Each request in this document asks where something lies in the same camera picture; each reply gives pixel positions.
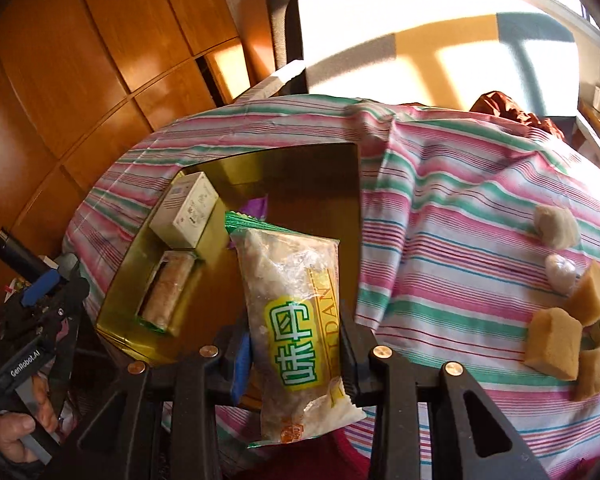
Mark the striped bed sheet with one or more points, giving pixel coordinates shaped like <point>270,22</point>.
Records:
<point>451,267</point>

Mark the person's left hand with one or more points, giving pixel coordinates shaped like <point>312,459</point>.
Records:
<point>15,426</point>

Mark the clear plastic ball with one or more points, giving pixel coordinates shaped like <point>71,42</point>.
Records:
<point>561,273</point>

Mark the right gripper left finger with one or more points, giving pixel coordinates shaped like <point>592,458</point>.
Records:
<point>215,375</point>

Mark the yellow sponge block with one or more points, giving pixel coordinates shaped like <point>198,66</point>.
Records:
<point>583,303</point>
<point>588,381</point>
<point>553,344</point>

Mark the brown snack bar packet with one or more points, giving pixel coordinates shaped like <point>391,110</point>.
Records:
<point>164,289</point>

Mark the grey towel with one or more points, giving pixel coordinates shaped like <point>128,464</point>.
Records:
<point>556,226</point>

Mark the purple snack packet in tray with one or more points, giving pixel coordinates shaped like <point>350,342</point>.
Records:
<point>256,208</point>

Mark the wooden wardrobe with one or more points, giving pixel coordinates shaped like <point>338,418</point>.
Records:
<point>81,82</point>

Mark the white cardboard box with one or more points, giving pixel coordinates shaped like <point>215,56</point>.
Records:
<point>184,211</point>

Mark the gold metal tray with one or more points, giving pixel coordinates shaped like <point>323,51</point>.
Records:
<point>312,189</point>

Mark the yellow green label snack bag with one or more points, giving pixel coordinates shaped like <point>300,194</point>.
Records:
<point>291,284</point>

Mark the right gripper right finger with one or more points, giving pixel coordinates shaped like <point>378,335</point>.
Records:
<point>375,375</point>

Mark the rust red cloth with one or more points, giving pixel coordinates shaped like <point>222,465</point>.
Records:
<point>496,103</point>

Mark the white mattress headboard panel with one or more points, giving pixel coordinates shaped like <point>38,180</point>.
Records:
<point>442,53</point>

